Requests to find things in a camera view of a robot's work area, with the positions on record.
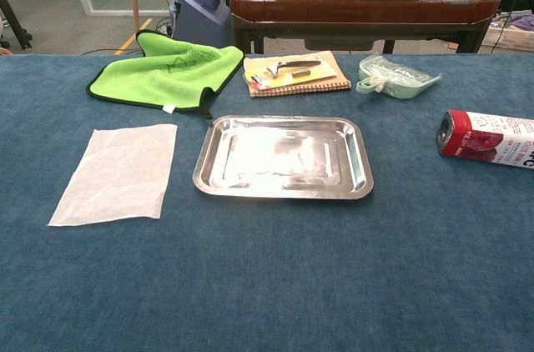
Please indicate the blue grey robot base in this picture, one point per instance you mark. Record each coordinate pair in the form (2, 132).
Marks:
(200, 14)

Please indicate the white plastic basket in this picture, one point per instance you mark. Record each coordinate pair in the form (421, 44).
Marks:
(509, 37)

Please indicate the stainless steel tray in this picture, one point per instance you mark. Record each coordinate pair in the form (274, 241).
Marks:
(283, 160)

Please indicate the white paper sheet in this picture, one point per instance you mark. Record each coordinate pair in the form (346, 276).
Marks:
(117, 172)

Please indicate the brown spiral notebook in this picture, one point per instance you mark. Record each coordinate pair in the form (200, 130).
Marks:
(336, 76)

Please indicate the green microfiber cloth black trim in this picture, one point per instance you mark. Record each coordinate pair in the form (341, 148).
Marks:
(167, 72)

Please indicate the mint green packaged dustpan set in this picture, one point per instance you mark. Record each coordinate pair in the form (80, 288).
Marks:
(396, 76)

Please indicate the black tripod leg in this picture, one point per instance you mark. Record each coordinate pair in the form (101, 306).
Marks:
(14, 22)

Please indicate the red and white drink can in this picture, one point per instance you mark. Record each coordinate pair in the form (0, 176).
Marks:
(488, 135)

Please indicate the brown mahjong table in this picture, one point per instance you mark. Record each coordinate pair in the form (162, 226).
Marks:
(363, 10)

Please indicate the razor in yellow blister pack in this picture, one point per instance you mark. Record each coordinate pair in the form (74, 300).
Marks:
(288, 73)

